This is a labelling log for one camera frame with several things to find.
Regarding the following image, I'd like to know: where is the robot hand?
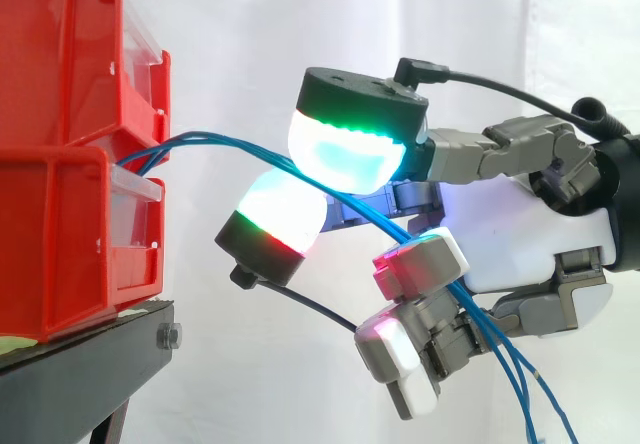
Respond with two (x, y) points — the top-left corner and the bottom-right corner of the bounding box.
(214, 66), (615, 421)

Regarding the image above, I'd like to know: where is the blue cable bundle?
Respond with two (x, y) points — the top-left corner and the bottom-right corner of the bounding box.
(117, 131), (581, 444)

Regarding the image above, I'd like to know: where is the black stand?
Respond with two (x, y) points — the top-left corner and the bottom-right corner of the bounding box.
(0, 299), (184, 444)

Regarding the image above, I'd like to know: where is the red bin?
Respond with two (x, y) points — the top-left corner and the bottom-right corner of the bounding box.
(0, 144), (167, 344)
(0, 0), (172, 149)

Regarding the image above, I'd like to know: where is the black coiled cable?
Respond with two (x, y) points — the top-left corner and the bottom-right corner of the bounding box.
(570, 96), (627, 139)

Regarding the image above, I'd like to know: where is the thin black cable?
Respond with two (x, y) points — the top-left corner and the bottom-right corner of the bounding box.
(229, 265), (359, 332)
(394, 57), (590, 128)

